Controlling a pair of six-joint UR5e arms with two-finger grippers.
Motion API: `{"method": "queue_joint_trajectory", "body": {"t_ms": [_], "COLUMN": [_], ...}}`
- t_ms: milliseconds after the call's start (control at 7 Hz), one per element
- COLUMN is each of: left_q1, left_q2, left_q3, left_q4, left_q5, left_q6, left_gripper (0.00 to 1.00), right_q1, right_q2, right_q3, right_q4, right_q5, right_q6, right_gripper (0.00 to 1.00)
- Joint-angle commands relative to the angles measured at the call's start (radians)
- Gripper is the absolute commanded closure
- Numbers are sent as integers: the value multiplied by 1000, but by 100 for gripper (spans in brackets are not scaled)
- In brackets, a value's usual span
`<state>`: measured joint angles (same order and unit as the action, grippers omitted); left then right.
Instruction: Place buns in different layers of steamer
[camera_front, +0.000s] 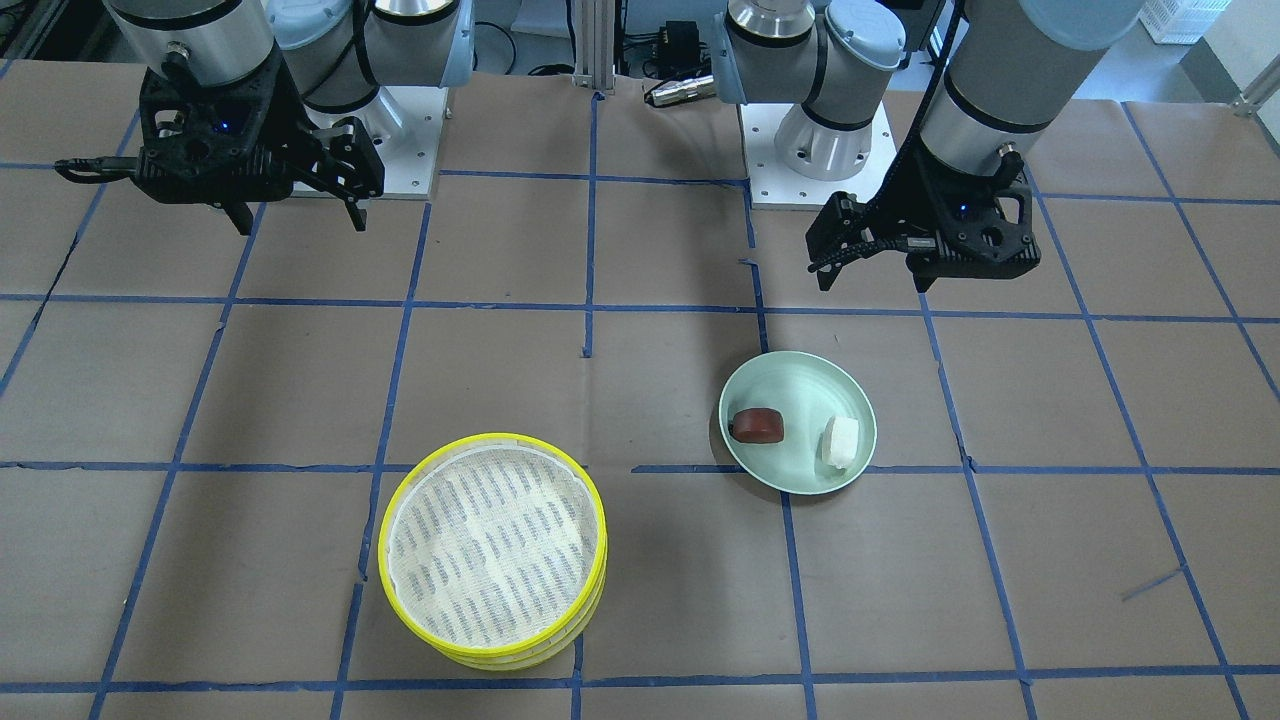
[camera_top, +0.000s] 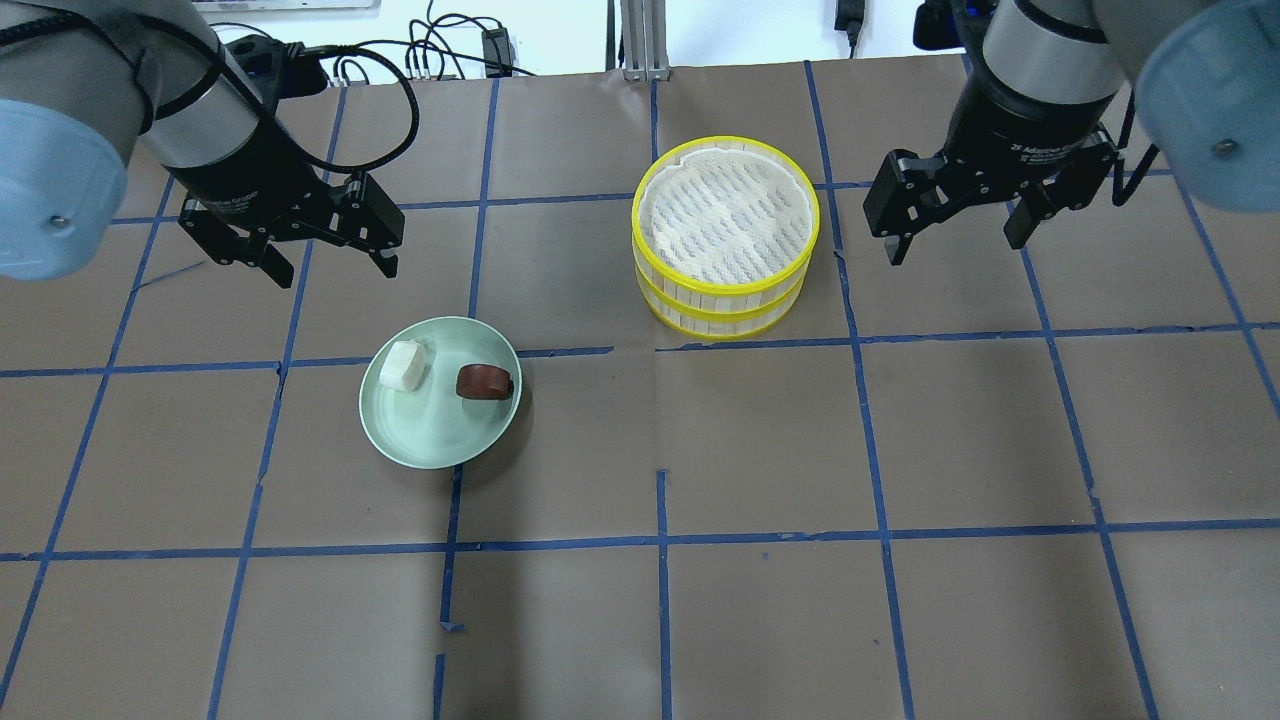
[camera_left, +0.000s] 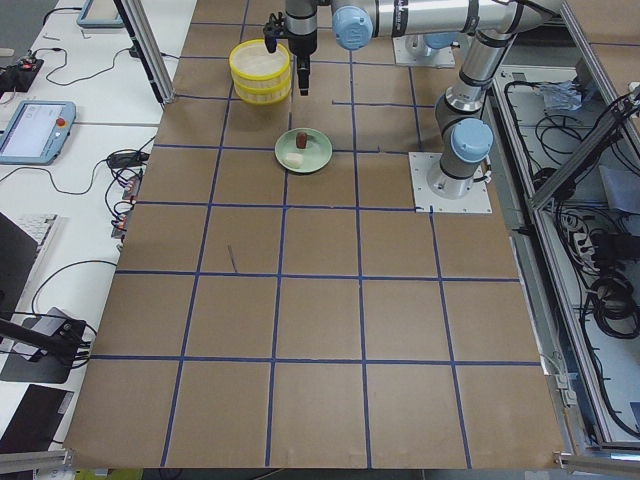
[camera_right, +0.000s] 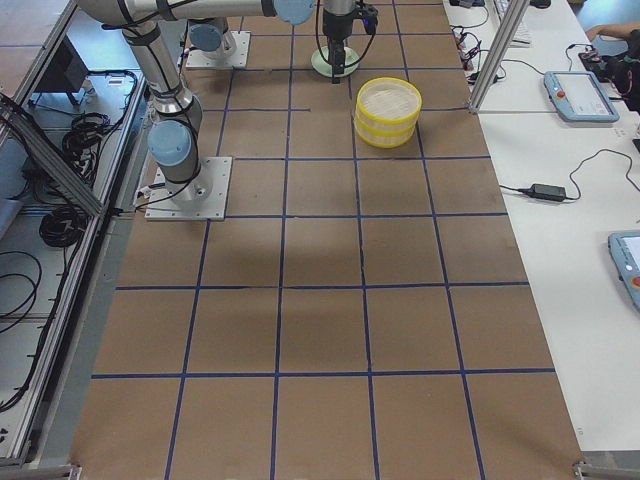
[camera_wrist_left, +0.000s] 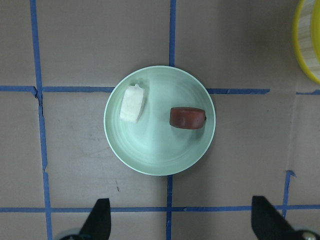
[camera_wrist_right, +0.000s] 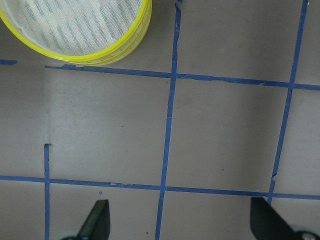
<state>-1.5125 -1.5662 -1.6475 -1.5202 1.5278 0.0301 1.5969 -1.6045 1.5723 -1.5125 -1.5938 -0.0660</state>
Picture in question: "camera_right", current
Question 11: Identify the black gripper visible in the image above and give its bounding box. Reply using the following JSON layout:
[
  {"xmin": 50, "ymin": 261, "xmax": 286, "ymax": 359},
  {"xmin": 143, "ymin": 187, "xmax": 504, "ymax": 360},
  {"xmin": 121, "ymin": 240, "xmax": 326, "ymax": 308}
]
[{"xmin": 322, "ymin": 0, "xmax": 376, "ymax": 84}]

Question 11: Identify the yellow steamer layer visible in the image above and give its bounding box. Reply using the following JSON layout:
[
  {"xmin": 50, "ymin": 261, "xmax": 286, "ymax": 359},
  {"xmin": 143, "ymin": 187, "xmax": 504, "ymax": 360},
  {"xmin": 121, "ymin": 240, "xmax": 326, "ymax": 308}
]
[
  {"xmin": 356, "ymin": 77, "xmax": 423, "ymax": 126},
  {"xmin": 354, "ymin": 115, "xmax": 415, "ymax": 149}
]

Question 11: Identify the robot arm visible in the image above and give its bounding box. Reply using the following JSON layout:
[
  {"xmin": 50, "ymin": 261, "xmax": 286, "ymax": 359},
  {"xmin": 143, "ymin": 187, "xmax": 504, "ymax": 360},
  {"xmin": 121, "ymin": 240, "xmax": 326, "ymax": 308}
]
[
  {"xmin": 188, "ymin": 1, "xmax": 378, "ymax": 84},
  {"xmin": 79, "ymin": 1, "xmax": 312, "ymax": 219}
]

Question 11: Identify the white steamer cloth liner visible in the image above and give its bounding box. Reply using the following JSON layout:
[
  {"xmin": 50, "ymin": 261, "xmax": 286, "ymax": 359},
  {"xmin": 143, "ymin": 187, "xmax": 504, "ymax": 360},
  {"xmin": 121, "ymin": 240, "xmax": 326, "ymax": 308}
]
[{"xmin": 360, "ymin": 82, "xmax": 420, "ymax": 120}]

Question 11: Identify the light green plate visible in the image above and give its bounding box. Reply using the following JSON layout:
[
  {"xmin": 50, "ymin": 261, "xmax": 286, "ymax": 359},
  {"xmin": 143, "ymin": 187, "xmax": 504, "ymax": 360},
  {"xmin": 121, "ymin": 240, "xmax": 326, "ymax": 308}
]
[{"xmin": 310, "ymin": 46, "xmax": 359, "ymax": 77}]

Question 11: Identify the blue teach pendant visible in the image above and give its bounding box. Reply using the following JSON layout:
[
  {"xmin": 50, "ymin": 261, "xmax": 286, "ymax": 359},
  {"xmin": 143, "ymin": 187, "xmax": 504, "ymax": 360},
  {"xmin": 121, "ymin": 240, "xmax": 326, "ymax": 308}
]
[
  {"xmin": 608, "ymin": 230, "xmax": 640, "ymax": 310},
  {"xmin": 543, "ymin": 71, "xmax": 619, "ymax": 124}
]

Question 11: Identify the black power adapter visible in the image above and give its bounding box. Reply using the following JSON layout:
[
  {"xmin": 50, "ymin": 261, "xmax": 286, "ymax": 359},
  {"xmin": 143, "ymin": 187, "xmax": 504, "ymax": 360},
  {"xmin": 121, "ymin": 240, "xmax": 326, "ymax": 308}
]
[{"xmin": 517, "ymin": 183, "xmax": 568, "ymax": 202}]

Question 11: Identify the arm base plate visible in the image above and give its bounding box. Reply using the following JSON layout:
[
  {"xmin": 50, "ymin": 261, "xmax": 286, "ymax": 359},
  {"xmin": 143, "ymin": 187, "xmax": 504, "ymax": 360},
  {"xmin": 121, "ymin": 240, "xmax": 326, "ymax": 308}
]
[
  {"xmin": 186, "ymin": 30, "xmax": 251, "ymax": 70},
  {"xmin": 144, "ymin": 157, "xmax": 233, "ymax": 221}
]

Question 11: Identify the aluminium frame post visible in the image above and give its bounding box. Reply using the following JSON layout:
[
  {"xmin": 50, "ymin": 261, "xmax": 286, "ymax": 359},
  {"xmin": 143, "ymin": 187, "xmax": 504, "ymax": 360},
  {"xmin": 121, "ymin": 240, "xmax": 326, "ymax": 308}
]
[{"xmin": 468, "ymin": 0, "xmax": 529, "ymax": 114}]

